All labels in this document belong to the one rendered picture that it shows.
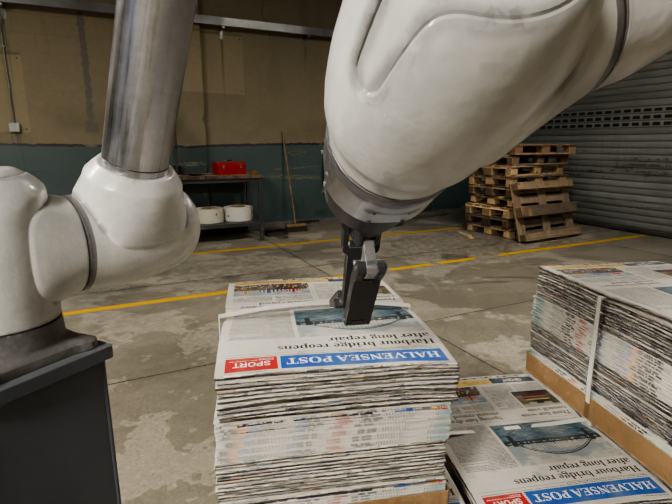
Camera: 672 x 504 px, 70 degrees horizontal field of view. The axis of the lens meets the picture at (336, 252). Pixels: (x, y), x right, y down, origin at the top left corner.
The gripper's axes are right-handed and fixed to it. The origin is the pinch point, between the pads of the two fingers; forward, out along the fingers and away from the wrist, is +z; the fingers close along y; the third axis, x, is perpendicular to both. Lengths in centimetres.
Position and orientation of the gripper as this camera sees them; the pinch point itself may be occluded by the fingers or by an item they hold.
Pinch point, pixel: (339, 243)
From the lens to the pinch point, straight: 55.3
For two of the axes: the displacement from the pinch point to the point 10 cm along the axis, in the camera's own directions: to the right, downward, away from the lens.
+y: 0.7, 9.7, -2.4
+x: 9.9, -0.3, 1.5
